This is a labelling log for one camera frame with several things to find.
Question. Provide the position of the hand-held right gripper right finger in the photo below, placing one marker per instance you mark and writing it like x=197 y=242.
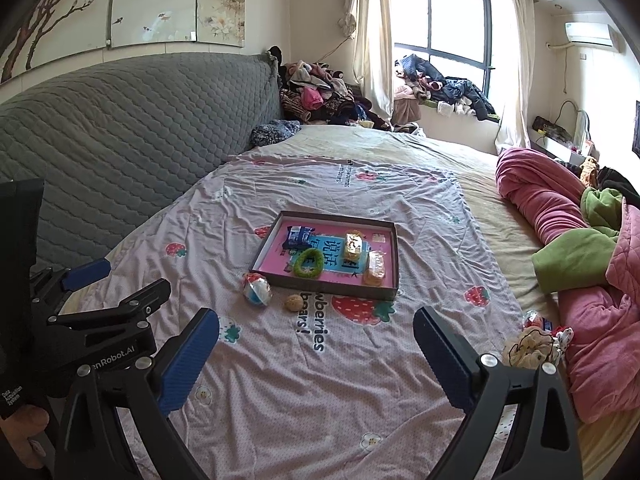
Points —
x=445 y=360

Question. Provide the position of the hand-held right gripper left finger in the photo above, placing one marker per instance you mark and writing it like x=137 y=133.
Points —
x=190 y=360

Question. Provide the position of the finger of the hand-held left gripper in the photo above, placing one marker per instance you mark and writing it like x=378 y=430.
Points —
x=142 y=302
x=87 y=274

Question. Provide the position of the yellow rice cake packet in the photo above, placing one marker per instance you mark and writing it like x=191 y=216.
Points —
x=353 y=246
x=376 y=267

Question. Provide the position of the blue snack packet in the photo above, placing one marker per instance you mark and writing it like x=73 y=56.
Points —
x=297 y=236

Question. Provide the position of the brown tray with pink bottom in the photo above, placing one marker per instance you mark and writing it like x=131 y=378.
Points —
x=330 y=220

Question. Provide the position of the person's left hand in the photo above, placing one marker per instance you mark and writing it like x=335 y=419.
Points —
x=25 y=430

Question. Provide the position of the cream mesh scrunchie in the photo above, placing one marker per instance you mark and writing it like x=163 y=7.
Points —
x=530 y=350

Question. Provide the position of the red white blue ball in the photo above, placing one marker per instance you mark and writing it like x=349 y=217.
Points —
x=257 y=289

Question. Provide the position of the red and white packet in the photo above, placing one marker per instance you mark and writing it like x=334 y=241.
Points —
x=535 y=321

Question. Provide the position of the brown walnut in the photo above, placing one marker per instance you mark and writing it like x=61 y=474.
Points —
x=293 y=302

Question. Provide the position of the pink printed blanket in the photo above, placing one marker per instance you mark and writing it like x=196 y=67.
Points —
x=310 y=385

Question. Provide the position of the grey quilted headboard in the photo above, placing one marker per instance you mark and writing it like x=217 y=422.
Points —
x=125 y=125

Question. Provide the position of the green blanket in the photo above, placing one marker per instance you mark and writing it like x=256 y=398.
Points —
x=570 y=255

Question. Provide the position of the pink quilt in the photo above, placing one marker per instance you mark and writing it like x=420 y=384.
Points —
x=540 y=190

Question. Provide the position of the beige bed sheet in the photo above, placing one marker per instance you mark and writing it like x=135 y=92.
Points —
x=425 y=155

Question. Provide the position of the dark patterned cloth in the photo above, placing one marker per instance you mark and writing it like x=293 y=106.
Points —
x=272 y=132

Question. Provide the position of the white desk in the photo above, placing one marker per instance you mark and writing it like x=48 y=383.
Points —
x=555 y=147

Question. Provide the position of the brown plush toy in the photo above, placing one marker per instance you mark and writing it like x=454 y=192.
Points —
x=591 y=170

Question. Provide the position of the black cloth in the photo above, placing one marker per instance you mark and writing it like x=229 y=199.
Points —
x=620 y=180

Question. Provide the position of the black box on desk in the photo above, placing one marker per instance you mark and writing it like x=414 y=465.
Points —
x=550 y=129

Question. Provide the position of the clothes heap on windowsill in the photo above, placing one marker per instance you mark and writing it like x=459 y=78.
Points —
x=450 y=92

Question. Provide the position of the white standing mirror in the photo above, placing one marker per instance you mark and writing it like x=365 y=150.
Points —
x=582 y=127

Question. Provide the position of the pile of mixed clothes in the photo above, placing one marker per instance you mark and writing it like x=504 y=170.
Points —
x=325 y=95

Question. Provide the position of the cream curtain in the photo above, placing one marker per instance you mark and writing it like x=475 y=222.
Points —
x=515 y=85
x=372 y=35

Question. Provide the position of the dark screen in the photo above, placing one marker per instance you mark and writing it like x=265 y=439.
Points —
x=636 y=130

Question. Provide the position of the black framed window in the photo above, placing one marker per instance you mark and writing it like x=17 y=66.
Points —
x=455 y=20

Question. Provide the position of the white air conditioner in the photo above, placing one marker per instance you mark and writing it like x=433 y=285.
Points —
x=592 y=35

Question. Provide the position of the floral wall painting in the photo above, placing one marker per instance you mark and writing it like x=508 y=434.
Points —
x=150 y=5

